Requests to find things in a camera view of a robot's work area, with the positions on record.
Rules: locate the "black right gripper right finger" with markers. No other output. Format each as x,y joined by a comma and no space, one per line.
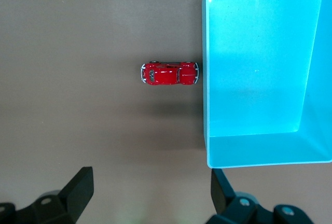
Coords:
225,198

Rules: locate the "red beetle toy car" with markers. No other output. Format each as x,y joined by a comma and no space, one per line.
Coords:
168,75

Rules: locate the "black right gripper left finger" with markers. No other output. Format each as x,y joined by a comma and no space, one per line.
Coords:
75,193

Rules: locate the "blue plastic box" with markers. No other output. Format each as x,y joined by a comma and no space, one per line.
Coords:
259,66

